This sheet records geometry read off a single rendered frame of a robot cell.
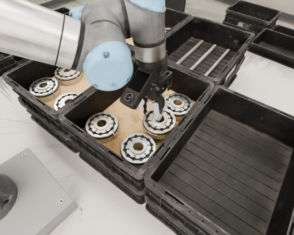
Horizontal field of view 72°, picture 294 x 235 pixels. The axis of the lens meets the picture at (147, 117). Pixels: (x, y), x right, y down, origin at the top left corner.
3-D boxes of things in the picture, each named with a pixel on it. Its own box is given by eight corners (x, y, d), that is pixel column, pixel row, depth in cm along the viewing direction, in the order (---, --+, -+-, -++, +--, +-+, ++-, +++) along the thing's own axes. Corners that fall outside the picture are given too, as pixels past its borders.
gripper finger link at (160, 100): (167, 113, 58) (162, 87, 53) (164, 115, 58) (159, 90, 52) (154, 108, 61) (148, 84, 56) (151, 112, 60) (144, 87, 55)
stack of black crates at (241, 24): (261, 56, 213) (283, 11, 178) (248, 68, 199) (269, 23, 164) (226, 42, 230) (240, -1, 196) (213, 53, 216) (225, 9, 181)
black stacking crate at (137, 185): (141, 196, 54) (140, 178, 45) (68, 140, 65) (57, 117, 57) (207, 108, 74) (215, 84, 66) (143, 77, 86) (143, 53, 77)
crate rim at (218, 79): (214, 88, 67) (216, 83, 65) (143, 57, 79) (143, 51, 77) (254, 38, 88) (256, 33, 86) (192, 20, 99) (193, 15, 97)
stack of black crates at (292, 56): (287, 93, 177) (322, 45, 142) (275, 112, 162) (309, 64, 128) (244, 73, 194) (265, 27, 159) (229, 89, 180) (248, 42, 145)
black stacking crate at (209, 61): (207, 107, 75) (215, 84, 66) (143, 77, 86) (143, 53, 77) (245, 58, 95) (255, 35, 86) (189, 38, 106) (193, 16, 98)
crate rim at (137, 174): (140, 182, 46) (140, 178, 45) (58, 121, 58) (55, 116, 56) (214, 88, 67) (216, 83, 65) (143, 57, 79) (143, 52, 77)
